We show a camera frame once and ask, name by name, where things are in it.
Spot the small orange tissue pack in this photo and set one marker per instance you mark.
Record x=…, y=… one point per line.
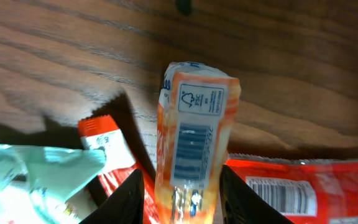
x=196, y=110

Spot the red snack bag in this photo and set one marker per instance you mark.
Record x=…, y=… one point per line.
x=304, y=191

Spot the small red Nescafe packet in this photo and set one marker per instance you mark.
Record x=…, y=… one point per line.
x=102, y=132

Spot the light green wet wipes pack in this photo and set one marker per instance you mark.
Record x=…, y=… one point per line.
x=36, y=182

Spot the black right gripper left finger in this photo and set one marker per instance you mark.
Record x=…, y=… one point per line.
x=124, y=206

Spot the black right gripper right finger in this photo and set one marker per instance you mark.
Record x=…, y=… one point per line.
x=241, y=205

